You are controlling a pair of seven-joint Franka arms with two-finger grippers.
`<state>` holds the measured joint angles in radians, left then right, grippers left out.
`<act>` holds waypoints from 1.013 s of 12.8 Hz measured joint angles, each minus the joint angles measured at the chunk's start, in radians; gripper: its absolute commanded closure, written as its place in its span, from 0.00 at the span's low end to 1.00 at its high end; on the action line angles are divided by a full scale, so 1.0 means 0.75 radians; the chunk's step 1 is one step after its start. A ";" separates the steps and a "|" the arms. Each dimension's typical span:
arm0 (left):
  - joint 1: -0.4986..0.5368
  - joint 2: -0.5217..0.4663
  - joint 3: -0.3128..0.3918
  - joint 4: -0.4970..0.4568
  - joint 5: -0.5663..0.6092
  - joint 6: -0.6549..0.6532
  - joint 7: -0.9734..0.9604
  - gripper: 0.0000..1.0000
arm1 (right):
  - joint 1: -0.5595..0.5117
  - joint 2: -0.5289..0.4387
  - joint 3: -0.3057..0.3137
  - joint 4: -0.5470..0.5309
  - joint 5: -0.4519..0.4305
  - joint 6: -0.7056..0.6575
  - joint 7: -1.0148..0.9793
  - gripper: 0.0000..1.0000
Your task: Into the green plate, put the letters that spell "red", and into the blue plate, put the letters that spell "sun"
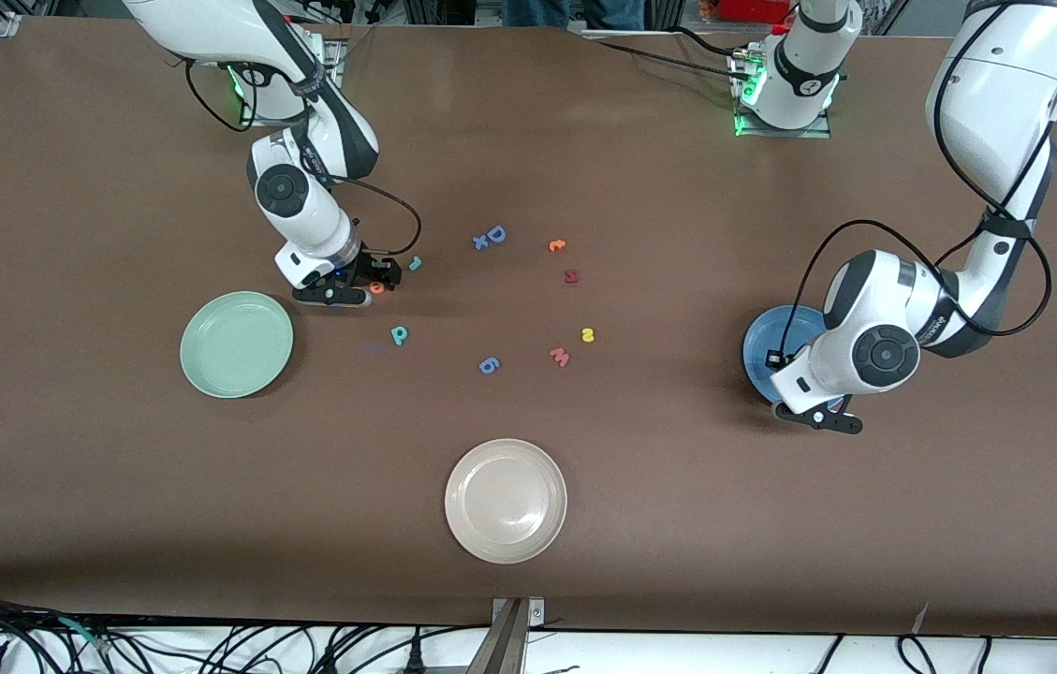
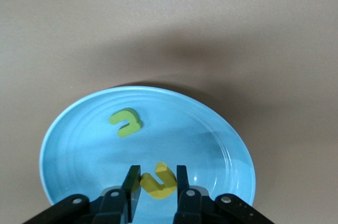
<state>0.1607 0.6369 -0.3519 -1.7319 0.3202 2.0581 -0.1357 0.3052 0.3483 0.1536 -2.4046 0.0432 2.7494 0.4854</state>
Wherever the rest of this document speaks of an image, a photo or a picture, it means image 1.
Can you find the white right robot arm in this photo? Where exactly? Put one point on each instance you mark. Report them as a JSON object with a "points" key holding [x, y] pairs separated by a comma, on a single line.
{"points": [[303, 201]]}

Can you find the blue magnet letter D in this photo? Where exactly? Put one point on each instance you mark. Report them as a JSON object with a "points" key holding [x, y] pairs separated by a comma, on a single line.
{"points": [[495, 234]]}

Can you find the blue plate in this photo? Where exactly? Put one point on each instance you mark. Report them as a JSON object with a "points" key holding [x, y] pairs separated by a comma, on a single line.
{"points": [[753, 360]]}

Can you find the beige plate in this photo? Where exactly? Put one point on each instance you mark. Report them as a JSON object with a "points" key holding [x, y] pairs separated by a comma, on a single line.
{"points": [[506, 501]]}

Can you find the silver metal bracket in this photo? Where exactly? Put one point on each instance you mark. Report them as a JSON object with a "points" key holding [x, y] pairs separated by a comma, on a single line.
{"points": [[535, 613]]}

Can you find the light green plate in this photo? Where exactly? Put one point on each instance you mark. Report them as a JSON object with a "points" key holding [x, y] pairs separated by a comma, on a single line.
{"points": [[236, 344]]}

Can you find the blue magnet letter g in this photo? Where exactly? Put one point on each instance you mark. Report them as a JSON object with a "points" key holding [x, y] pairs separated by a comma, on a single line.
{"points": [[489, 365]]}

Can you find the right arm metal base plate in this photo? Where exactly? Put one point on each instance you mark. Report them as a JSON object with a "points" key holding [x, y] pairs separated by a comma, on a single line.
{"points": [[337, 51]]}

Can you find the teal magnet letter p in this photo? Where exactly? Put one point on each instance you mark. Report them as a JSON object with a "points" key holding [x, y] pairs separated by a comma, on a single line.
{"points": [[399, 334]]}

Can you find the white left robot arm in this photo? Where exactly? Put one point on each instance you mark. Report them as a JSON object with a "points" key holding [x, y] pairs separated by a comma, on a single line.
{"points": [[987, 94]]}

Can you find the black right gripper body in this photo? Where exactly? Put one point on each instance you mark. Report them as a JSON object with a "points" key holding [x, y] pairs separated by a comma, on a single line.
{"points": [[369, 266]]}

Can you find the pink magnet letter w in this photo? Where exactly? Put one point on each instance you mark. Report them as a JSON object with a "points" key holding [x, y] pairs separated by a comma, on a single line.
{"points": [[560, 357]]}

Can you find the black power plug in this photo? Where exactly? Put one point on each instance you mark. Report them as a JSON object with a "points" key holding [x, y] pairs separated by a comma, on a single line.
{"points": [[415, 660]]}

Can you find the grey metal bar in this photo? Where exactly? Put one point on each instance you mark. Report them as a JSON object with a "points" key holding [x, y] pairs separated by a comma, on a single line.
{"points": [[500, 651]]}

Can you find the red box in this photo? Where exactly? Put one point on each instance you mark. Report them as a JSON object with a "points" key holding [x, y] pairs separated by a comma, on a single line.
{"points": [[753, 9]]}

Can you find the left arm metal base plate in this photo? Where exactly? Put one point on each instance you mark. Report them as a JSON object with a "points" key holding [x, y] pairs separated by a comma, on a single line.
{"points": [[800, 133]]}

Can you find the brown table cover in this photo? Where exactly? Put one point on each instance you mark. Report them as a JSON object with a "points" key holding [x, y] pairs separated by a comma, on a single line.
{"points": [[528, 140]]}

